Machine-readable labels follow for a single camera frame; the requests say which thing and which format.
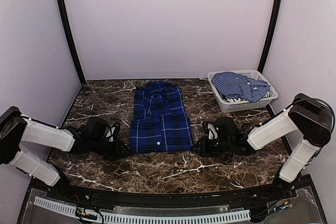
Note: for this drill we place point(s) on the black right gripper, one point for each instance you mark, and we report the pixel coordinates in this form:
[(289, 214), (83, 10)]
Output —
[(203, 148)]

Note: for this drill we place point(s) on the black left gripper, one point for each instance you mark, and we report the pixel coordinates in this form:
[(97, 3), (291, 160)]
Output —
[(118, 152)]

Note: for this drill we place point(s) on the blue plaid long sleeve shirt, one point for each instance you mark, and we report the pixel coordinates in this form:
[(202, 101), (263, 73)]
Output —
[(160, 123)]

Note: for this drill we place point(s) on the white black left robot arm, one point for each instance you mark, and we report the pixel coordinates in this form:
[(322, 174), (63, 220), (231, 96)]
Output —
[(19, 132)]

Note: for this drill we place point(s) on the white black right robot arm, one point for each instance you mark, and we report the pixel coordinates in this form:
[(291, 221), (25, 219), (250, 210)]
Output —
[(311, 119)]

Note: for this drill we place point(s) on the white plastic laundry basket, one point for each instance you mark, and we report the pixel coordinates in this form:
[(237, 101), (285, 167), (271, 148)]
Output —
[(243, 105)]

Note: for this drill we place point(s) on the black white garment in basket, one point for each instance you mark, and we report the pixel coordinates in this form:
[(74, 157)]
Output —
[(226, 99)]

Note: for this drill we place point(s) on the blue small-check shirt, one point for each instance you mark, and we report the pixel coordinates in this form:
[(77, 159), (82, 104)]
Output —
[(234, 85)]

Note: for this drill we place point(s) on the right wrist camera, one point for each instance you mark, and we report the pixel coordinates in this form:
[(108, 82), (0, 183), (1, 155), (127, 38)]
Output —
[(222, 128)]

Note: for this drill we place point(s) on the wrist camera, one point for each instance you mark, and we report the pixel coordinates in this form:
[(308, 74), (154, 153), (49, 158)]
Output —
[(222, 128), (98, 129)]

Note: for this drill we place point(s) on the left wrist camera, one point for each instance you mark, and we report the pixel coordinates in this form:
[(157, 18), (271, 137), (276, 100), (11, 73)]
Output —
[(98, 129)]

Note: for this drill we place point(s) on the white slotted cable duct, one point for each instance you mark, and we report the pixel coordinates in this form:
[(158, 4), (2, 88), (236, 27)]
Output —
[(144, 215)]

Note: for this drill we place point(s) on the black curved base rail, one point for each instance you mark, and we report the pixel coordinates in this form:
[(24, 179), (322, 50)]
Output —
[(248, 197)]

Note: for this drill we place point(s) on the black frame post left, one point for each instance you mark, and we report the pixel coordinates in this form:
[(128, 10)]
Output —
[(70, 41)]

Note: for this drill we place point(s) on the black frame post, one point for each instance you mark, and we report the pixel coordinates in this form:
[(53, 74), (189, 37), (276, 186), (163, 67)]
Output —
[(269, 36), (70, 41)]

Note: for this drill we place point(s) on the black frame post right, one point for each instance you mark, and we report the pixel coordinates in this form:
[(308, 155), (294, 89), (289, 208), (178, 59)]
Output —
[(269, 36)]

